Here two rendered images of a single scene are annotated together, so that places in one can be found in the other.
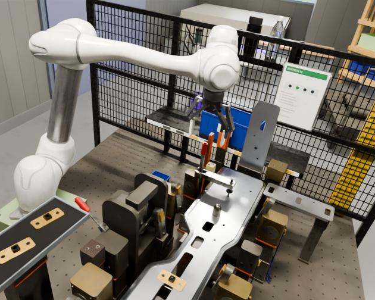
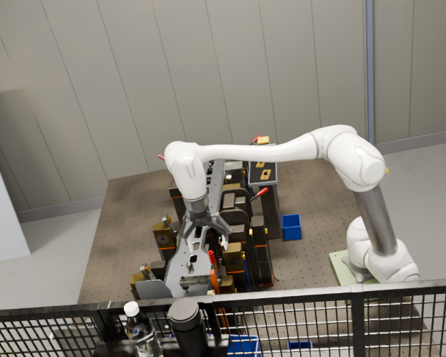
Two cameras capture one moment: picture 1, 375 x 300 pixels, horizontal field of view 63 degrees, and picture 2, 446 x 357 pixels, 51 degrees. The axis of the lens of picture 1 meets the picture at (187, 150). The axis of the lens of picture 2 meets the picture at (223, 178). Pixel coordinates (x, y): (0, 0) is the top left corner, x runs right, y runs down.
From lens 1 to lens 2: 254 cm
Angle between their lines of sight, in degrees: 115
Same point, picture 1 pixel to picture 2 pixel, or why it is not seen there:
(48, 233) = (257, 171)
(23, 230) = (269, 167)
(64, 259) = (309, 263)
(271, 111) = (145, 287)
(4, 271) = not seen: hidden behind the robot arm
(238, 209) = (174, 283)
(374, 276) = not seen: outside the picture
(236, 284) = (161, 226)
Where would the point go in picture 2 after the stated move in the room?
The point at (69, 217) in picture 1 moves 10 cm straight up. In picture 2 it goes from (256, 180) to (253, 162)
